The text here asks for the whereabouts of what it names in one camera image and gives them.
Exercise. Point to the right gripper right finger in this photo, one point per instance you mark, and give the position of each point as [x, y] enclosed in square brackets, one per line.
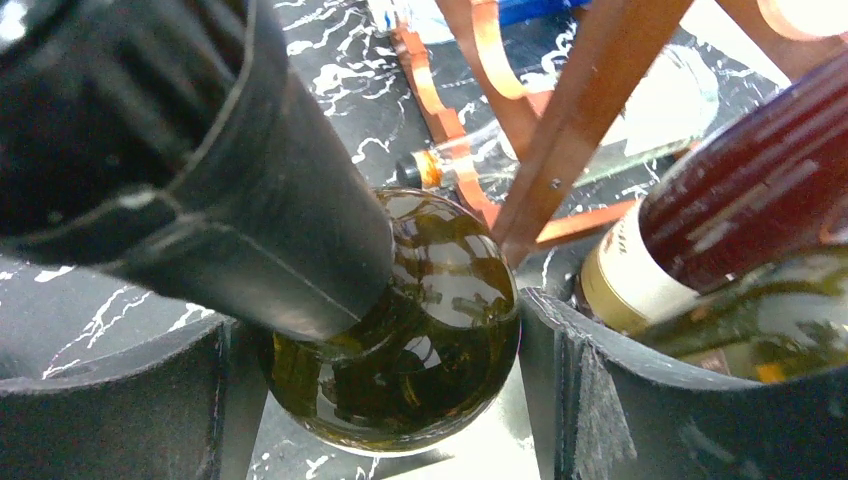
[602, 406]

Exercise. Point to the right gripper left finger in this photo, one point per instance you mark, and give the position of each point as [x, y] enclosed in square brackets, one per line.
[184, 405]

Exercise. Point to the green wine bottle brown label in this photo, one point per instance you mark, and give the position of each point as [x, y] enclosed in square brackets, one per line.
[783, 320]

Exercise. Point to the dark bottle cream label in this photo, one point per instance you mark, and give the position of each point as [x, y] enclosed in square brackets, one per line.
[171, 145]

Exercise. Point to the dark red wine bottle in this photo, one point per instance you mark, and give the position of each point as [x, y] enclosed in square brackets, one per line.
[772, 183]

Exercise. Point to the blue patterned bottle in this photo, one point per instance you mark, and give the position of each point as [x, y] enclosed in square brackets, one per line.
[425, 18]

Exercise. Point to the brown wooden wine rack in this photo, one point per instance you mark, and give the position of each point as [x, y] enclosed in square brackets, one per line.
[555, 134]

